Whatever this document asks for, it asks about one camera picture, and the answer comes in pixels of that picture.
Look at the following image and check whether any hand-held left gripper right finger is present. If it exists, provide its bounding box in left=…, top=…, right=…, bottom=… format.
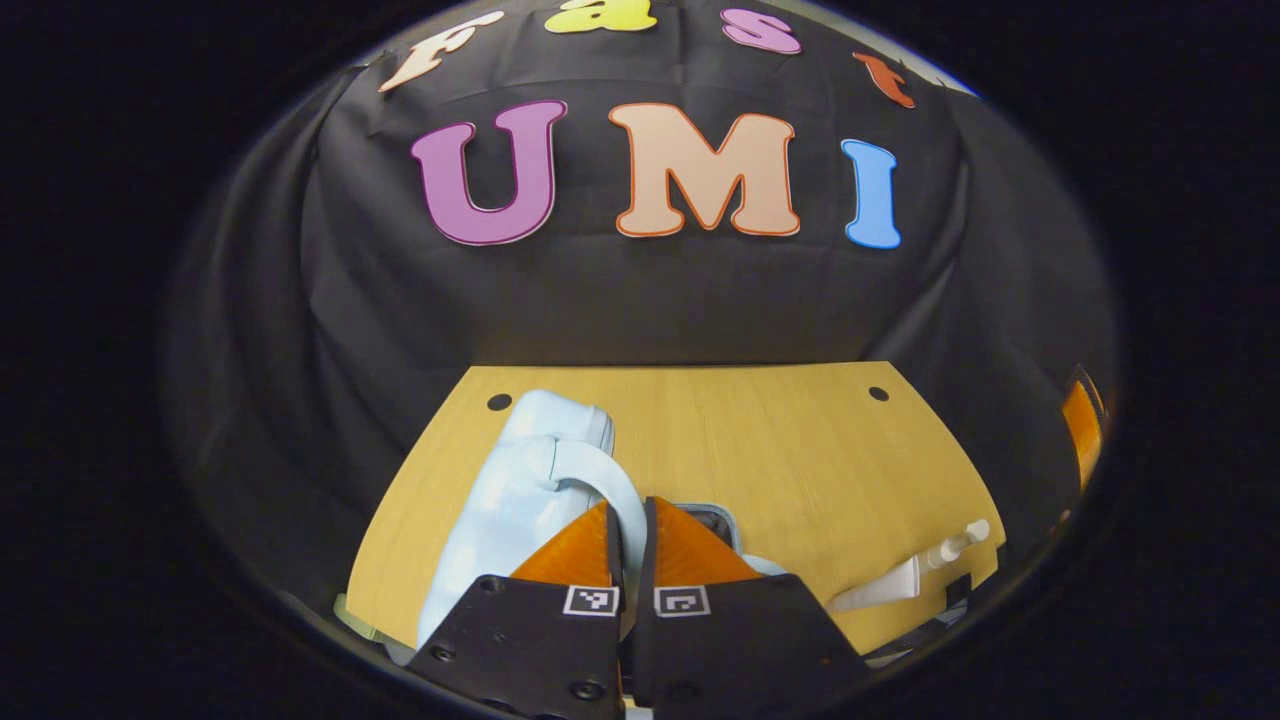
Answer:
left=632, top=495, right=871, bottom=720

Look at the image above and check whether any light blue suitcase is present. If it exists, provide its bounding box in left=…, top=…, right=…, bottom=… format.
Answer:
left=415, top=388, right=791, bottom=651

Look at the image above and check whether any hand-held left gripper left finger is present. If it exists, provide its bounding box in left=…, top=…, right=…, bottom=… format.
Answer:
left=405, top=498, right=631, bottom=720

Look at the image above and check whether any black backdrop cloth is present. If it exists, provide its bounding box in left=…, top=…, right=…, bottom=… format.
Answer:
left=165, top=0, right=1119, bottom=641

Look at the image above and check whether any white pump bottle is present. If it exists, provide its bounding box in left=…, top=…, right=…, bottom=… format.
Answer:
left=826, top=518, right=993, bottom=613

